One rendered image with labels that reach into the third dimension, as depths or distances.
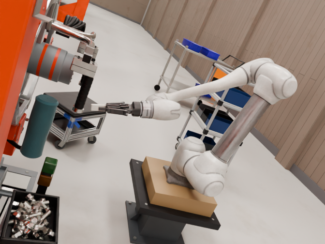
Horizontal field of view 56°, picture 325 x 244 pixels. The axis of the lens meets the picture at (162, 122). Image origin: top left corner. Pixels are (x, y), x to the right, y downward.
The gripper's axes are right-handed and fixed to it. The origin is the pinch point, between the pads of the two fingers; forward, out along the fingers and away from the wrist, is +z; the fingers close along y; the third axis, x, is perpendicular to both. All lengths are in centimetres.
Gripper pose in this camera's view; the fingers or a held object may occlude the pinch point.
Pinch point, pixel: (98, 107)
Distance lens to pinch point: 148.2
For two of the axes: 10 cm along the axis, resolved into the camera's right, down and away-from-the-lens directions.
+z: -9.6, -0.3, -2.9
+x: -1.5, 9.1, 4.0
